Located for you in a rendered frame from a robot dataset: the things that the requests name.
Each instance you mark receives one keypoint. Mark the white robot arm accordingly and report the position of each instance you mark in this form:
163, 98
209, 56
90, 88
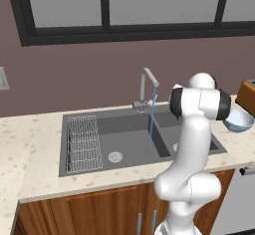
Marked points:
192, 139

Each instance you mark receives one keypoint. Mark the dark grey double sink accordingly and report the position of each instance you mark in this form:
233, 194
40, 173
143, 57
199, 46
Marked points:
132, 136

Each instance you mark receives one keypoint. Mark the light blue bowl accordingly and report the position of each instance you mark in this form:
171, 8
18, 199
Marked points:
238, 121

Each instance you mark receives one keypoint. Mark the grey kitchen tap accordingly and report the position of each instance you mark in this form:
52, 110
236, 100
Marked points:
143, 89

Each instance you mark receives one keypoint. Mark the black framed window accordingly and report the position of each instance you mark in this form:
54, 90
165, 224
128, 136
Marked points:
132, 10

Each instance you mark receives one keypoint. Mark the brown toaster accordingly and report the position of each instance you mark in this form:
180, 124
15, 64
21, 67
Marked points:
247, 94

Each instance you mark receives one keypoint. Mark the silver dishwasher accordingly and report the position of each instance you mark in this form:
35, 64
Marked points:
237, 205

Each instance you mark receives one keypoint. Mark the grey wall socket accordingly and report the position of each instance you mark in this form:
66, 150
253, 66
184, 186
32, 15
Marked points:
3, 78

